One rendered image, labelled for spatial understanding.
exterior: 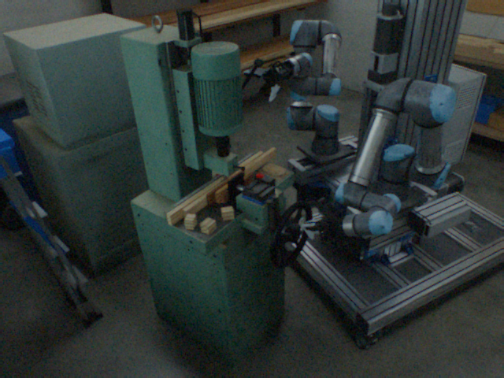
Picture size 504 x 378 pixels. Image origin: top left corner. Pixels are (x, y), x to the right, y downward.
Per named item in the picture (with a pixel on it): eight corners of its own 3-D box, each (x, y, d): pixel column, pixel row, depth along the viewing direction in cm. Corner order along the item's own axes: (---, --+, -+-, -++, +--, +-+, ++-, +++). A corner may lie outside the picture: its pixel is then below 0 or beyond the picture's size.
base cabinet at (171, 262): (235, 371, 213) (224, 267, 173) (156, 316, 243) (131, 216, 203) (285, 313, 242) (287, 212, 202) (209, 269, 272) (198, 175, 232)
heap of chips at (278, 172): (279, 180, 190) (279, 175, 189) (257, 172, 197) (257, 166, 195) (290, 172, 196) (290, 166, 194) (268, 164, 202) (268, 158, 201)
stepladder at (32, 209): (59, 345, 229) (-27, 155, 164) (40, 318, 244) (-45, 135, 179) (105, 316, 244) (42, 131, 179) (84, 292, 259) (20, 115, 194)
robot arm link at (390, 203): (374, 186, 153) (360, 199, 146) (405, 196, 147) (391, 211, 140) (372, 204, 157) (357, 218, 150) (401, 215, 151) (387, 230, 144)
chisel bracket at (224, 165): (228, 179, 176) (227, 161, 171) (203, 169, 183) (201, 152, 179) (239, 172, 181) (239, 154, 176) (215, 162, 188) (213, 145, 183)
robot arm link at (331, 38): (343, 35, 216) (339, 104, 188) (321, 35, 218) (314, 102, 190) (345, 15, 206) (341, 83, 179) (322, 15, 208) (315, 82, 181)
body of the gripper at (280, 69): (268, 62, 166) (287, 54, 173) (258, 77, 172) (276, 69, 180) (282, 77, 165) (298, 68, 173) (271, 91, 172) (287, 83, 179)
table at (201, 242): (225, 266, 155) (224, 253, 152) (167, 235, 171) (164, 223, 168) (312, 189, 194) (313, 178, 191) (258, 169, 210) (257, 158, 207)
